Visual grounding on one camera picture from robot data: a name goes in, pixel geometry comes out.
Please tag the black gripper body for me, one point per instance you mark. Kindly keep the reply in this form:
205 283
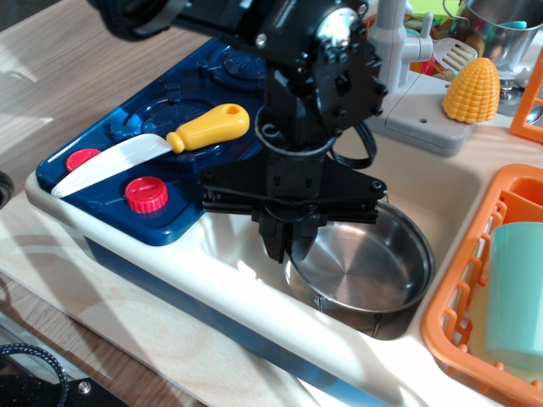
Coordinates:
292 189

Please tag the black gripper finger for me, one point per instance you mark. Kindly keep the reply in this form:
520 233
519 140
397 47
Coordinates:
276 236
304 235

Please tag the steel pan with wire handles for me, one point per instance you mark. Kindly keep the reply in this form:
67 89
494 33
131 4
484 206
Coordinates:
371 277

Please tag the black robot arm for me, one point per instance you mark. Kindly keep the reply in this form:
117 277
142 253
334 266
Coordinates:
320 87

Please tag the cream toy sink unit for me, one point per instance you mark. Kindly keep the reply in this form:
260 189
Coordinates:
218 271

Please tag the blue toy stove top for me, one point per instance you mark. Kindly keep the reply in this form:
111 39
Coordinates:
212 75

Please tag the red stove knob front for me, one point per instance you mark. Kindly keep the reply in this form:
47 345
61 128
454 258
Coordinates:
146 194

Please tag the red stove knob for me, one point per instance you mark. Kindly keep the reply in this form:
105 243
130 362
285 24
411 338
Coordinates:
80 157
146 194

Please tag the red stove knob rear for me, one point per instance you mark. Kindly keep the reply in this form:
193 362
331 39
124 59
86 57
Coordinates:
80 157

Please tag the grey toy faucet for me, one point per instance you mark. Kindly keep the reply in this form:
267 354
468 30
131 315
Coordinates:
412 110

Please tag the light plywood board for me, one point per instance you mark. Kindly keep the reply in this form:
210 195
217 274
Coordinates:
139 347

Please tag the orange dish rack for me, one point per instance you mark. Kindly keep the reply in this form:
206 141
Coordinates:
453 324

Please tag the yellow toy corn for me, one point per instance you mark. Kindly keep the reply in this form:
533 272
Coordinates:
474 94

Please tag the white toy spatula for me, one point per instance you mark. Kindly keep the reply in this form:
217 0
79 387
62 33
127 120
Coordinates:
451 56

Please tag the teal plastic cup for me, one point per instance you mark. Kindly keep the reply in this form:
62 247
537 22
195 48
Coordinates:
514 307

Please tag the orange plastic stand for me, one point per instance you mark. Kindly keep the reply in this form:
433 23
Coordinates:
531 98

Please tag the large steel pot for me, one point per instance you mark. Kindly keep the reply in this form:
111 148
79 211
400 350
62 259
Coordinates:
501 31

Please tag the toy knife yellow handle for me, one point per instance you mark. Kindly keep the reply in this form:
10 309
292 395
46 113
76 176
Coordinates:
223 123

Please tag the black metal bracket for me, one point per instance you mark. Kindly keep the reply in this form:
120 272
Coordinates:
86 392

